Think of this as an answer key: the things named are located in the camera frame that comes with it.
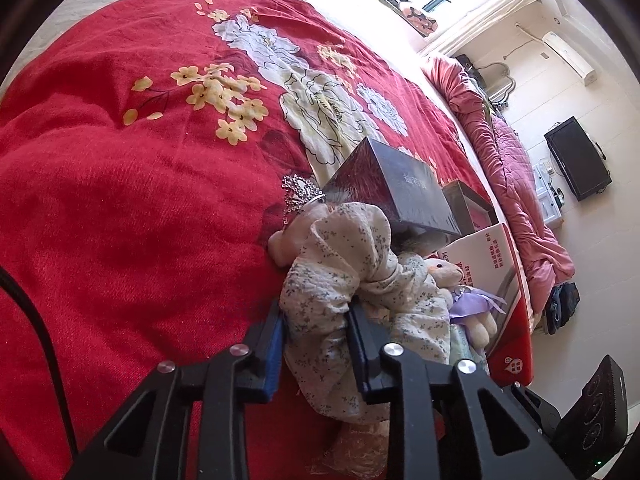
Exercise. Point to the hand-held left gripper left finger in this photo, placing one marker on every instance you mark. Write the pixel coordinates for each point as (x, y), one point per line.
(274, 355)

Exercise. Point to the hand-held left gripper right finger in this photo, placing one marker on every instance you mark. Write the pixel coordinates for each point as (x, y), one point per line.
(357, 355)

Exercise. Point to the white floral cloth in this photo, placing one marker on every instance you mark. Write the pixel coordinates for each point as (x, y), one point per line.
(325, 260)

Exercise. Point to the red and white cardboard box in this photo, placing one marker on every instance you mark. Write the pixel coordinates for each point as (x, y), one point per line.
(480, 255)

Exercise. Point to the small green tissue packet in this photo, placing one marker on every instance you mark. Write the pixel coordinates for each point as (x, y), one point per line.
(460, 342)

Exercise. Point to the pink plush teddy bear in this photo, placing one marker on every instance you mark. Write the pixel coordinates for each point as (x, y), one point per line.
(281, 249)

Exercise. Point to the dark bag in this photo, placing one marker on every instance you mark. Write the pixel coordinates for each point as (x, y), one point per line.
(562, 307)

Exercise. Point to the white bunny plush purple dress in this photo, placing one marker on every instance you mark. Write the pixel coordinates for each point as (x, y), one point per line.
(447, 272)

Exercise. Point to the dark blue box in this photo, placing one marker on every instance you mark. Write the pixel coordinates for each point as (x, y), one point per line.
(395, 185)

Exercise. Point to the brown tray box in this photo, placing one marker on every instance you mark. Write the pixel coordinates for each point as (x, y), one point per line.
(470, 210)

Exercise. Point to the red floral blanket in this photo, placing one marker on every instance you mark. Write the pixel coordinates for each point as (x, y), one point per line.
(125, 235)

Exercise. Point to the white drawer cabinet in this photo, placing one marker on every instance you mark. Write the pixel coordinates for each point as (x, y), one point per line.
(547, 205)

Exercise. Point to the pink quilt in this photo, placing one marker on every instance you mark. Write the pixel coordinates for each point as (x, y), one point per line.
(510, 175)

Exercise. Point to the black television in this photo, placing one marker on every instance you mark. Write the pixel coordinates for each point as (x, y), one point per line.
(575, 160)

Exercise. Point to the cluttered side table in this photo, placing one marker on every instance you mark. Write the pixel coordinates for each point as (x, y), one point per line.
(470, 67)

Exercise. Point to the floral cushion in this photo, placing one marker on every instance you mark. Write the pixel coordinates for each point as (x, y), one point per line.
(419, 19)

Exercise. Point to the white air conditioner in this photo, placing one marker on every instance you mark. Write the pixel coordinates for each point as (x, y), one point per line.
(567, 55)

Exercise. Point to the cream curtain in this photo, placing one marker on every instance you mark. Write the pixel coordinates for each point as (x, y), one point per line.
(480, 15)

